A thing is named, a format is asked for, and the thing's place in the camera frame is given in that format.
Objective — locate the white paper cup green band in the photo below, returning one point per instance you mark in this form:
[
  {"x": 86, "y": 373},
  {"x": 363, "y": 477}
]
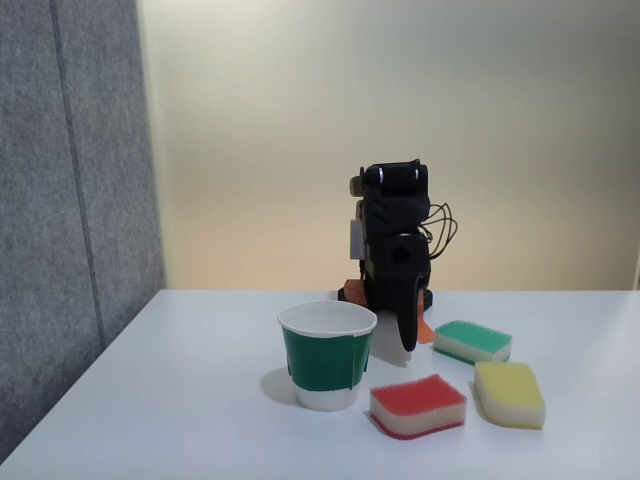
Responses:
[{"x": 325, "y": 360}]

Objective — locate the red and white sponge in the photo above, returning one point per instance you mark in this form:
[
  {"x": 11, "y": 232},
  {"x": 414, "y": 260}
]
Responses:
[{"x": 417, "y": 402}]

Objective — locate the green and white sponge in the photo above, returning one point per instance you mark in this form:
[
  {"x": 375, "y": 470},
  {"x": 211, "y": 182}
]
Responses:
[{"x": 472, "y": 340}]

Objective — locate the yellow and white sponge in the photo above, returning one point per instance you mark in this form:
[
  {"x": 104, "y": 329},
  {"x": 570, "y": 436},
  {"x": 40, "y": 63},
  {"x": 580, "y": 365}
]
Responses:
[{"x": 510, "y": 395}]

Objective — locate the grey felt partition panel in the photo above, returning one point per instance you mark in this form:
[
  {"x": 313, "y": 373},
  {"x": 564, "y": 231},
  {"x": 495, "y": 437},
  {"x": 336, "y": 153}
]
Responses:
[{"x": 60, "y": 200}]

